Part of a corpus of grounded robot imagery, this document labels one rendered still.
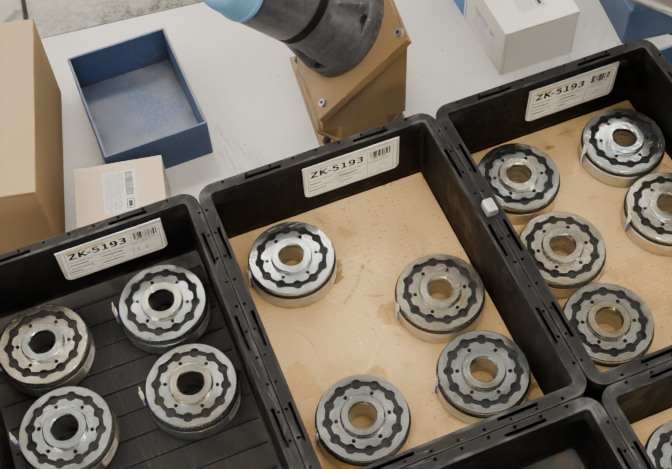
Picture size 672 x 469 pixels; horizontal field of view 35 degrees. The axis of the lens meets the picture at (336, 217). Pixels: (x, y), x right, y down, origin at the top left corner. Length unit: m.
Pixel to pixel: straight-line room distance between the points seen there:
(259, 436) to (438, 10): 0.81
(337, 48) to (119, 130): 0.37
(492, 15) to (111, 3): 1.41
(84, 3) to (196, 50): 1.16
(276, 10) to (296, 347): 0.43
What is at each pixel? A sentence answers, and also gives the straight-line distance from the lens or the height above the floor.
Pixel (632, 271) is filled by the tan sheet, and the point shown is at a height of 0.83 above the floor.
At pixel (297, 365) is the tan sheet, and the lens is 1.25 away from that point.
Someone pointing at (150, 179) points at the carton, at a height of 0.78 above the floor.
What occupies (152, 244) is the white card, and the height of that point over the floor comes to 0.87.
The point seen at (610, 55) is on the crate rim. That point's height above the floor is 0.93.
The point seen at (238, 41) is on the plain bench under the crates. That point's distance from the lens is 1.72.
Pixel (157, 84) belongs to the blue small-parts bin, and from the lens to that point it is 1.67.
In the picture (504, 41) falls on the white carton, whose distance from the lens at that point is 1.61.
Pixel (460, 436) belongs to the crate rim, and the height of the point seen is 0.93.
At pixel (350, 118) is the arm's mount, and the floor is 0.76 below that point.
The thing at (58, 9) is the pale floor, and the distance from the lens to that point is 2.85.
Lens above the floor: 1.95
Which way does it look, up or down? 56 degrees down
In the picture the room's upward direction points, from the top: 4 degrees counter-clockwise
